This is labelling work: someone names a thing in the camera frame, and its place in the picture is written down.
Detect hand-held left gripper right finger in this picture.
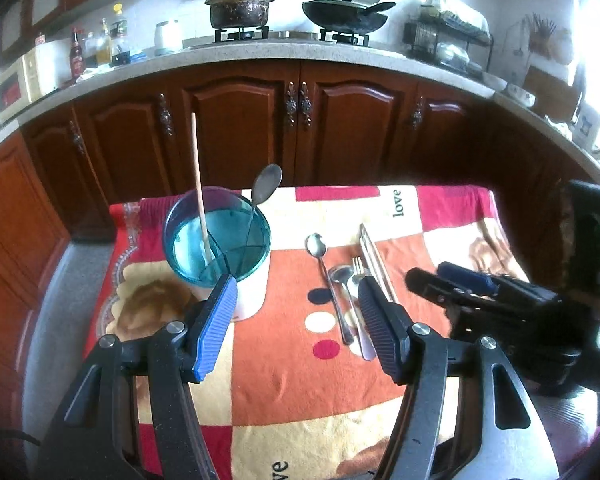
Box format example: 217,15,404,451
357,276,561,480

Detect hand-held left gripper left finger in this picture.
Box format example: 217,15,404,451
32,274,238,480

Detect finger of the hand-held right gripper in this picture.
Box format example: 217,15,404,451
437,261,532,302
405,267,482,314

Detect metal spoon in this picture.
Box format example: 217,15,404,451
328,265,377,362
245,163,284,261
305,232,356,346

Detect teal and white utensil holder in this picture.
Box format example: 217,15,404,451
163,186,272,320

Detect red orange printed blanket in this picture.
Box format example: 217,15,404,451
82,185,531,480

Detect patterned bowl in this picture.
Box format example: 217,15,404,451
507,84,537,109

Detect wooden base cabinets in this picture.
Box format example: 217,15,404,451
0,57,600,441

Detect wooden cutting board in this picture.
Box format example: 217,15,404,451
522,65,581,121

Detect black dish rack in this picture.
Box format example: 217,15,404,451
404,7,493,74

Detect speckled stone kitchen countertop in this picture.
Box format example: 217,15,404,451
0,40,600,186

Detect black wok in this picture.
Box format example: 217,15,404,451
301,0,397,32

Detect white canister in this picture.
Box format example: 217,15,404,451
154,20,184,57

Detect gas stove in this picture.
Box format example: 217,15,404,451
182,25,381,52

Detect small clear bottle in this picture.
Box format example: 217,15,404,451
82,32,99,69

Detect amber liquid bottle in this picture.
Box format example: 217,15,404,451
96,17,113,67

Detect red label sauce bottle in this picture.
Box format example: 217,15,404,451
69,27,85,81

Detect yellow cap oil bottle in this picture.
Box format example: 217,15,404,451
109,4,131,66

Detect blackened cooking pot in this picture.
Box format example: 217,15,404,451
208,0,272,29

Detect cream microwave oven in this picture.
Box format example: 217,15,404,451
0,52,47,124

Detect wooden wall cabinet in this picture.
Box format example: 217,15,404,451
0,0,156,68

